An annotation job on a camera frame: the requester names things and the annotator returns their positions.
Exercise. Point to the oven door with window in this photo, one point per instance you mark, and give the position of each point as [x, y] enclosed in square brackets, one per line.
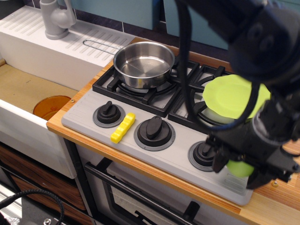
[174, 160]

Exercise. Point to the light green plate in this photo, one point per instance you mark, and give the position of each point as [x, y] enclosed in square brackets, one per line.
[227, 95]

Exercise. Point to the wood grain drawer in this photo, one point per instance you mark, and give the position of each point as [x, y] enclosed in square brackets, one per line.
[19, 173]

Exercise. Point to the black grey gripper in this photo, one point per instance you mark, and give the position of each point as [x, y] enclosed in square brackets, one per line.
[266, 155]

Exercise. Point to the orange translucent bowl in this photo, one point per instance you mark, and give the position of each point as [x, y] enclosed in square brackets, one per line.
[49, 106]

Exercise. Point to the grey toy stove top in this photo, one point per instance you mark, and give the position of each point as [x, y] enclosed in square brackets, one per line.
[80, 118]

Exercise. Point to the black right burner grate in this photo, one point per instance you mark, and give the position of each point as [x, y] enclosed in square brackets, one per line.
[205, 115]

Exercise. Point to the white toy sink unit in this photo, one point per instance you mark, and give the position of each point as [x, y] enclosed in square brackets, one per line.
[33, 67]

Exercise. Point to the small green pear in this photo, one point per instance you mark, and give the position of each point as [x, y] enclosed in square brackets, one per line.
[240, 168]

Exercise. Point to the black stove knob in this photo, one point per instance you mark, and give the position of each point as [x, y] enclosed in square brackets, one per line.
[108, 115]
[201, 156]
[154, 134]

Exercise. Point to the black left burner grate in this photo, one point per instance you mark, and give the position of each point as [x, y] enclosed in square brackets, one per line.
[158, 101]

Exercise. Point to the black left stove knob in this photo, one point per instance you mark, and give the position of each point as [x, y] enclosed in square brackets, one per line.
[108, 115]

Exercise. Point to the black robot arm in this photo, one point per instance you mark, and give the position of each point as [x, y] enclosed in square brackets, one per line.
[264, 48]

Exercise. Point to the black right stove knob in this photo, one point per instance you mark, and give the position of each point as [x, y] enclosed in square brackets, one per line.
[201, 156]

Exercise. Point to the black braided cable foreground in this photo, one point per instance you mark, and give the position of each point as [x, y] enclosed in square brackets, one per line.
[9, 200]

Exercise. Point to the black burner grate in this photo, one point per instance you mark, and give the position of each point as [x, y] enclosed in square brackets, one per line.
[158, 101]
[205, 115]

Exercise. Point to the stainless steel pan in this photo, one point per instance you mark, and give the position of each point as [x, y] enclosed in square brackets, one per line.
[140, 65]

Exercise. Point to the grey toy faucet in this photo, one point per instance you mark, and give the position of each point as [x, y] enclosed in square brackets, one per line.
[57, 21]

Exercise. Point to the yellow toy corn piece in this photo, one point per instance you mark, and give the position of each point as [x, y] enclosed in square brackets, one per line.
[122, 129]

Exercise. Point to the black oven door handle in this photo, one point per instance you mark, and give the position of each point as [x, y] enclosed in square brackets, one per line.
[100, 172]

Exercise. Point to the black middle stove knob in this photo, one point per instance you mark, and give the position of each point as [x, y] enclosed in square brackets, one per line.
[154, 134]

